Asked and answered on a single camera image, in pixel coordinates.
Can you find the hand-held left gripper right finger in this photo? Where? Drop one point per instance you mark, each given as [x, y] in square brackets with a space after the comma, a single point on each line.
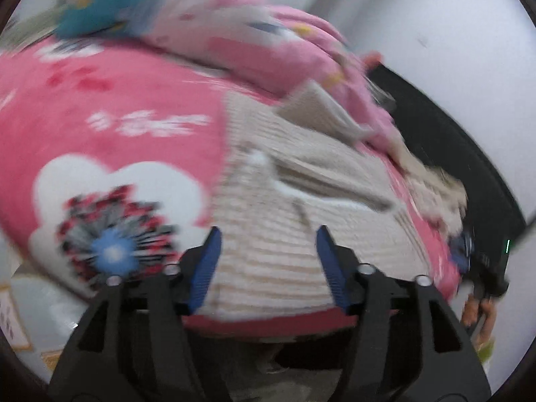
[335, 276]

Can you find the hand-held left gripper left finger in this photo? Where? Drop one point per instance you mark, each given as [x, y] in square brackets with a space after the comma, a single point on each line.
[203, 276]

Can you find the beige houndstooth coat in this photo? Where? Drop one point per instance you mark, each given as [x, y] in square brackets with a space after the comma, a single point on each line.
[272, 259]

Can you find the person's right hand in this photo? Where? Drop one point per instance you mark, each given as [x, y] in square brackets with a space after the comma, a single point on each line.
[475, 312]

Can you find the blue denim garment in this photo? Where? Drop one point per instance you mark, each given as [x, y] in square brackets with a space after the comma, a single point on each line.
[462, 251]

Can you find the cream fluffy garment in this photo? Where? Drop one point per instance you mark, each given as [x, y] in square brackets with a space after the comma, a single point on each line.
[439, 197]

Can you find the black padded headboard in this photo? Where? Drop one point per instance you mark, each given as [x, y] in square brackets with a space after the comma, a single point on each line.
[452, 142]

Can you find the beige garment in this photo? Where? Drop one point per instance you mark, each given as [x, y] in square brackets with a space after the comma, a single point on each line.
[404, 155]

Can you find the pink floral bed blanket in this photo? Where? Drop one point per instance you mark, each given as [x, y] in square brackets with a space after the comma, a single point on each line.
[125, 100]

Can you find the white printed sheet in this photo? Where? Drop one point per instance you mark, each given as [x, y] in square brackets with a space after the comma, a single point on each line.
[10, 318]

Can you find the orange cloth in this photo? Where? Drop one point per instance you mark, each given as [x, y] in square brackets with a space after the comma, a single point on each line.
[372, 58]

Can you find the pink printed quilt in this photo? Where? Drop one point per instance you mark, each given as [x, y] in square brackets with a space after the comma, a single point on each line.
[234, 29]

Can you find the grey fluffy cloth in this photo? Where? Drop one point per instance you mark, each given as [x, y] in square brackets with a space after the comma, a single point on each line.
[29, 29]

